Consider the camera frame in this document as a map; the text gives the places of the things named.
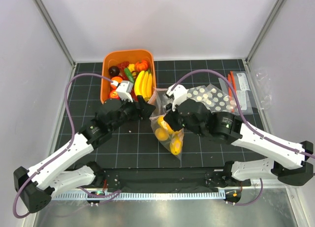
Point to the dark purple toy plum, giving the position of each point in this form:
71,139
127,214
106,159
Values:
114,71

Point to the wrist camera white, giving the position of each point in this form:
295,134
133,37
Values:
124,91
178,93

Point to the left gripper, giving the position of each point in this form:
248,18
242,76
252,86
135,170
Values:
140,108

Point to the orange toy pumpkin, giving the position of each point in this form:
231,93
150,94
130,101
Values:
142,65

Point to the yellow toy lemon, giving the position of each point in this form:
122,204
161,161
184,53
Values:
161,134

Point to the yellow toy banana bunch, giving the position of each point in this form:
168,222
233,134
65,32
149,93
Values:
143,86

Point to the grey slotted cable duct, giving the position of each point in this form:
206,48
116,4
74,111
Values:
80,195

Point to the red toy chili peppers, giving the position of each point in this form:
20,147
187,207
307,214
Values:
123,65

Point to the pink polka dot zip bag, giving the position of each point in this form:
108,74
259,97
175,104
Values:
160,101

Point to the clear bag orange zipper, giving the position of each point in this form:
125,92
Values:
241,86

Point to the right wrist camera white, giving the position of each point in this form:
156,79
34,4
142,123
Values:
178,93

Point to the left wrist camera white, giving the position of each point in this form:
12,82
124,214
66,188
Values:
124,91

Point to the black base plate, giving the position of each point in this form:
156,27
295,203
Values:
166,180

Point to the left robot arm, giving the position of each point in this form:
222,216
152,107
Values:
37,185

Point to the red toy apple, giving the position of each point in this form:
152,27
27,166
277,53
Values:
114,95

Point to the yellow toy corn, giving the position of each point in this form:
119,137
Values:
131,67

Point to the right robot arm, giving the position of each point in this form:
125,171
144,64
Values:
283,160

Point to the yellow toy mango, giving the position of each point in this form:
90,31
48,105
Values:
176,145
164,125

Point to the green toy cucumber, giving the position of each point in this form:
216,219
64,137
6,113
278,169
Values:
129,75

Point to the toy orange fruit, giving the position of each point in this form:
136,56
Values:
117,79

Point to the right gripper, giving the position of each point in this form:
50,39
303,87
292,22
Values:
171,120

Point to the white polka dot zip bag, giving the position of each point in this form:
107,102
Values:
213,98

